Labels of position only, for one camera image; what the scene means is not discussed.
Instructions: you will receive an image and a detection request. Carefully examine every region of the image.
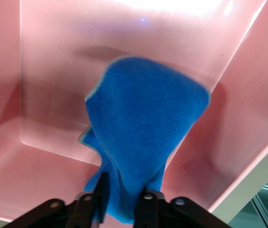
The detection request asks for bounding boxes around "blue microfiber cloth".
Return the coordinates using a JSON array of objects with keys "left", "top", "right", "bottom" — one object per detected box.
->
[{"left": 77, "top": 56, "right": 211, "bottom": 225}]

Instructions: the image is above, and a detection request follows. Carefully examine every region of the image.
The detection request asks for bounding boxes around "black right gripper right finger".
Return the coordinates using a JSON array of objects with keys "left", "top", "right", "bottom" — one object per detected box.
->
[{"left": 133, "top": 186, "right": 166, "bottom": 228}]

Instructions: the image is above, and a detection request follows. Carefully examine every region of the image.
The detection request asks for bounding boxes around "pink plastic bin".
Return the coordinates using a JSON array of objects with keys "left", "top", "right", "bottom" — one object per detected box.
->
[{"left": 0, "top": 0, "right": 268, "bottom": 219}]

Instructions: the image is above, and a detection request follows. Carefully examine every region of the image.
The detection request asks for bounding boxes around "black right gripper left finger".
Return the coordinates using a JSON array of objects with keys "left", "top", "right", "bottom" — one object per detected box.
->
[{"left": 65, "top": 171, "right": 110, "bottom": 228}]

